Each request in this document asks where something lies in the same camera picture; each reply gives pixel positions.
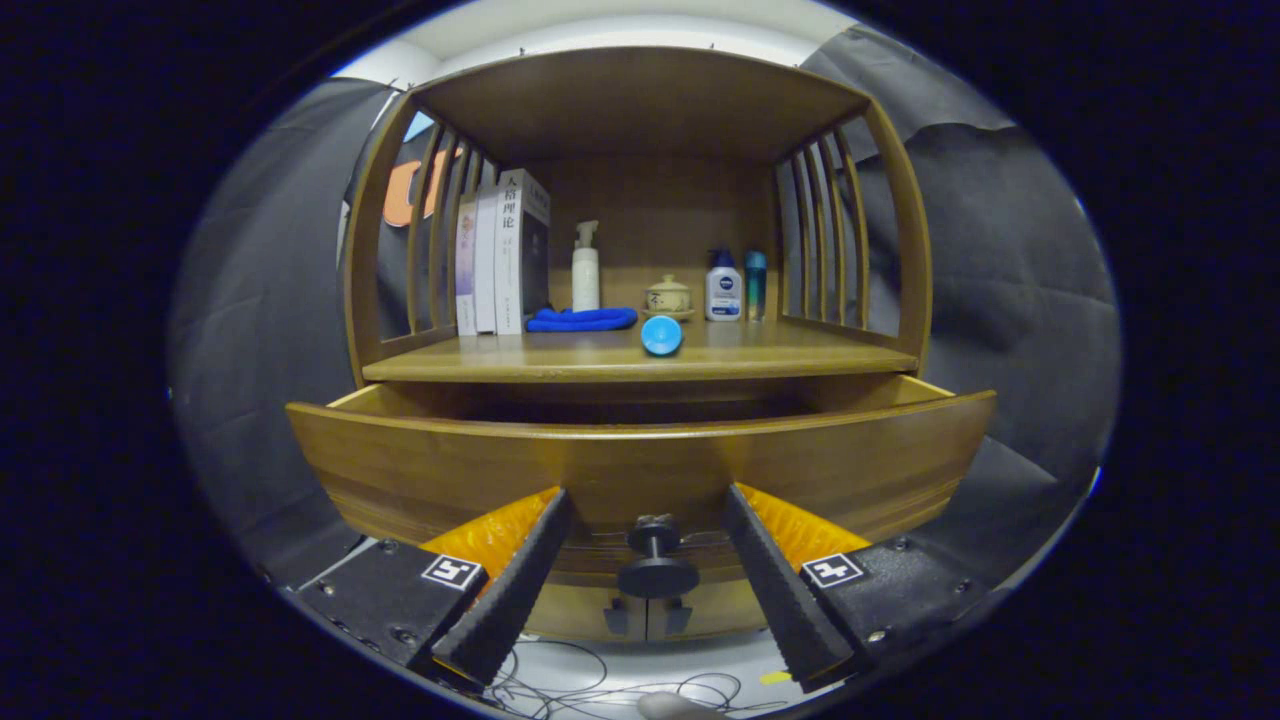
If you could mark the white pump bottle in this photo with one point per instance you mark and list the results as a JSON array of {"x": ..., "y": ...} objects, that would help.
[{"x": 586, "y": 280}]

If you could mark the wooden cabinet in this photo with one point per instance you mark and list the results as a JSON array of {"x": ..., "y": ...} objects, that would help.
[{"x": 650, "y": 100}]

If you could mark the blue folded cloth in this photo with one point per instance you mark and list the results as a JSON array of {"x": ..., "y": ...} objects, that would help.
[{"x": 580, "y": 320}]

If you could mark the white book dark portrait cover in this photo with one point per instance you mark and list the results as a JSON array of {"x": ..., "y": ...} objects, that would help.
[{"x": 522, "y": 260}]

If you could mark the pale pink book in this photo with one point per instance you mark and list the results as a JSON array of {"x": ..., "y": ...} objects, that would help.
[{"x": 466, "y": 275}]

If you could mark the teal slim bottle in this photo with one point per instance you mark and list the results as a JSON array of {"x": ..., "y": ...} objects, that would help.
[{"x": 755, "y": 285}]

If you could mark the white lotion bottle blue cap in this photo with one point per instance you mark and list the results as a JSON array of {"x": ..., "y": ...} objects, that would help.
[{"x": 723, "y": 295}]

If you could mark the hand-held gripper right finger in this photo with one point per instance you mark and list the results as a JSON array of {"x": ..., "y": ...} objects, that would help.
[{"x": 780, "y": 590}]

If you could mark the wooden cabinet door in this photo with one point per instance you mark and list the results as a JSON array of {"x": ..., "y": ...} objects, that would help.
[
  {"x": 725, "y": 612},
  {"x": 575, "y": 612}
]

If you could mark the beige lidded ceramic teacup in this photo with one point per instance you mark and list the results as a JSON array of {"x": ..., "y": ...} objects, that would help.
[{"x": 668, "y": 298}]

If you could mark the blue cosmetic tube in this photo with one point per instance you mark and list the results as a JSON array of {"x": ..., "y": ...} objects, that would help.
[{"x": 662, "y": 336}]

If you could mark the yellow floor tape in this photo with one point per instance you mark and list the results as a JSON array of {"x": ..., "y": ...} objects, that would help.
[{"x": 776, "y": 678}]

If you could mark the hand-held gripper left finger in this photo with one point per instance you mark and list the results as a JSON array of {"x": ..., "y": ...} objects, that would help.
[{"x": 515, "y": 590}]

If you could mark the wooden countertop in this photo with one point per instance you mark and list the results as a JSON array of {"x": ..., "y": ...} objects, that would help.
[{"x": 780, "y": 350}]

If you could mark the wooden drawer with black knob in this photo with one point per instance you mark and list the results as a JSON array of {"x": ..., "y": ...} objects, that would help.
[{"x": 650, "y": 460}]

